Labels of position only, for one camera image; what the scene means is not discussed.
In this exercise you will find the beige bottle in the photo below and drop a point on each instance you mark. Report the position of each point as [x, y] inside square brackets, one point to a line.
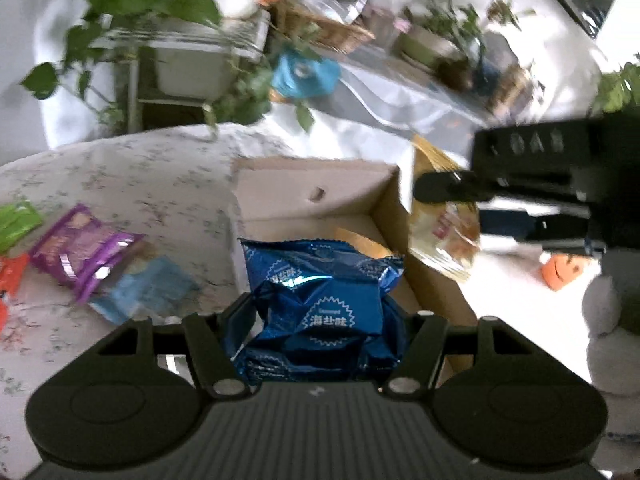
[512, 90]

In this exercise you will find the small leafy plant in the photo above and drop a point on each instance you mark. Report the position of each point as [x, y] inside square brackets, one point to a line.
[620, 90]

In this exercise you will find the light blue snack packet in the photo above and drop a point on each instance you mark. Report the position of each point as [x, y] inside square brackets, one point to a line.
[150, 285]

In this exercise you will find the white metal plant stand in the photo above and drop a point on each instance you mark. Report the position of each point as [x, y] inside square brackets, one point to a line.
[132, 85]

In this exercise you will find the wicker basket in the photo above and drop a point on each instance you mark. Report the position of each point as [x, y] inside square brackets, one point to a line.
[330, 35]

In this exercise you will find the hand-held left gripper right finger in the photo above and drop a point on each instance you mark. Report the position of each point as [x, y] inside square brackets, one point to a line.
[425, 340]

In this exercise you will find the purple snack packet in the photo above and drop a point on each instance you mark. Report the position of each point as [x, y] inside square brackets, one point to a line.
[75, 250]

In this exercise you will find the small orange toy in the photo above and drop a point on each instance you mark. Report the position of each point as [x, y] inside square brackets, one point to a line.
[562, 272]

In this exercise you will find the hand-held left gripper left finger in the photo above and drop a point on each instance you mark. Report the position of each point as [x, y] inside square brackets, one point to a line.
[240, 317]

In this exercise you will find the dark brown jar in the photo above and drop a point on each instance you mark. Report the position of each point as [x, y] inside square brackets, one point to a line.
[457, 75]

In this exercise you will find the rectangular white planter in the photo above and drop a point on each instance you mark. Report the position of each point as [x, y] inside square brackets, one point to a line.
[200, 70]

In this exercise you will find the white cardboard box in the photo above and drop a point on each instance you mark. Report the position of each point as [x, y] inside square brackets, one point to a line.
[300, 195]

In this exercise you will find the red snack packet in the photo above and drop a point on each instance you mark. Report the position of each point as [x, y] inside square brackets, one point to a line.
[10, 275]

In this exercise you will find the green snack packet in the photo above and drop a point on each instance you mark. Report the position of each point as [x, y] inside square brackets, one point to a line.
[17, 222]

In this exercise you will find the dark blue snack packet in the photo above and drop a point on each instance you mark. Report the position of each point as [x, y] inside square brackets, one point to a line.
[320, 300]

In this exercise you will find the blue plastic bag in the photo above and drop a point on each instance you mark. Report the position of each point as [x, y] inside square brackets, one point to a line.
[305, 77]

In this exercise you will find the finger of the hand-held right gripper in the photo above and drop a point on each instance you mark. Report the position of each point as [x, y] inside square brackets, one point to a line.
[445, 186]
[510, 224]

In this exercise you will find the small plant in green pot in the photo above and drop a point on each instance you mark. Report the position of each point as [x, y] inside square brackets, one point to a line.
[425, 47]

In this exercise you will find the floral tablecloth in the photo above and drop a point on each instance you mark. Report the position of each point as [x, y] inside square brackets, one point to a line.
[150, 175]

